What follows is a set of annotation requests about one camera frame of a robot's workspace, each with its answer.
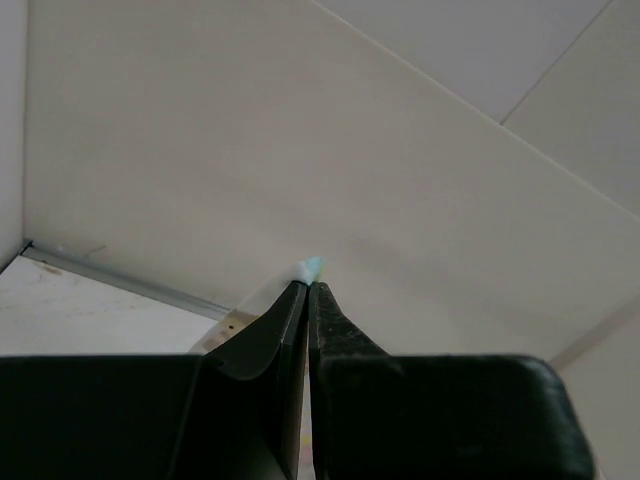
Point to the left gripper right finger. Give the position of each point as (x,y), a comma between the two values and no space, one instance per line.
(381,416)

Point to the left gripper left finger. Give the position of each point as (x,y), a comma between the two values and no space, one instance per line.
(233,413)

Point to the patterned cloth placemat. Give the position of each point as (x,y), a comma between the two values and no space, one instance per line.
(257,304)

